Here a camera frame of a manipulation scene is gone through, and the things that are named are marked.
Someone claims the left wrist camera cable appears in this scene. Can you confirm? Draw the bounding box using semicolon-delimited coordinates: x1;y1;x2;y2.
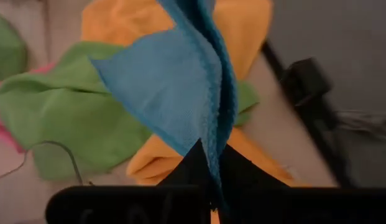
0;141;85;187

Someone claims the pink microfiber towel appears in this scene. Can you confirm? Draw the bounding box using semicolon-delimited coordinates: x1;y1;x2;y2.
0;62;57;153

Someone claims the orange microfiber towel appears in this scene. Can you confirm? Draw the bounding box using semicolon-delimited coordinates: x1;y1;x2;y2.
126;127;311;187
80;0;273;82

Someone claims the blue microfiber towel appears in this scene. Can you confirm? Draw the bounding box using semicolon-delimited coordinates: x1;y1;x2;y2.
90;0;239;212

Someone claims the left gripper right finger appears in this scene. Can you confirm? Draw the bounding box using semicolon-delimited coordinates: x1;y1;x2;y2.
219;144;289;224

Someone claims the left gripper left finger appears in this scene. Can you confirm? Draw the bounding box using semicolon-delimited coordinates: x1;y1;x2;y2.
157;138;214;224

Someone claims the black table-level camera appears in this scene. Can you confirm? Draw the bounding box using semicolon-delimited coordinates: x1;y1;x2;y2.
281;57;333;106

